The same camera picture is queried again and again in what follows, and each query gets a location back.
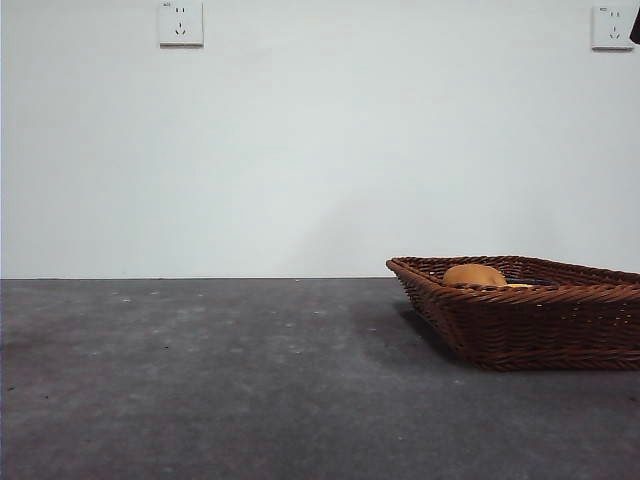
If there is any brown potato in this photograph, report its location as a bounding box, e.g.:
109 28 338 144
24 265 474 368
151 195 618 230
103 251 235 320
442 264 508 288

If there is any brown woven wicker basket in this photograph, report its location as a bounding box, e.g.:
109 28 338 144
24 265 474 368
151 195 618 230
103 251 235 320
385 255 640 373

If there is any white wall socket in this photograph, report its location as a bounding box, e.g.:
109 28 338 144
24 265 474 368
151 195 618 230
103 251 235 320
159 1 205 49
591 5 636 52

